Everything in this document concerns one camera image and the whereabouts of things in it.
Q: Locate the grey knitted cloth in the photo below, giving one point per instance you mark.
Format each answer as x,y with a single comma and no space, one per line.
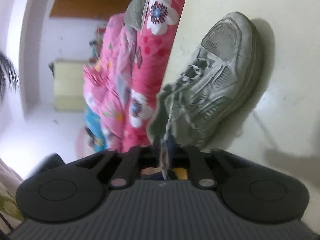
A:
135,13

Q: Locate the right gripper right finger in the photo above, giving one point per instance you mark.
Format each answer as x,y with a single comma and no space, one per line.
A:
190,158

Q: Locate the white mint sneaker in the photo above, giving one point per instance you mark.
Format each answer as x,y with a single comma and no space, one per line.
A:
234,45

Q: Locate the cream yellow cabinet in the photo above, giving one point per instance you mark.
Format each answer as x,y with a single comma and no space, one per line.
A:
68,85

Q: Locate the brown wooden door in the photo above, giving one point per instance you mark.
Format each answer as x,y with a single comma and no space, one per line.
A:
89,9

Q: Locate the white black speckled shoelace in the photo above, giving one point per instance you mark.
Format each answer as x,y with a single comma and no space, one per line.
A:
181,99

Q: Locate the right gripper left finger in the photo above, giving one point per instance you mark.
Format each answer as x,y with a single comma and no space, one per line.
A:
127,167

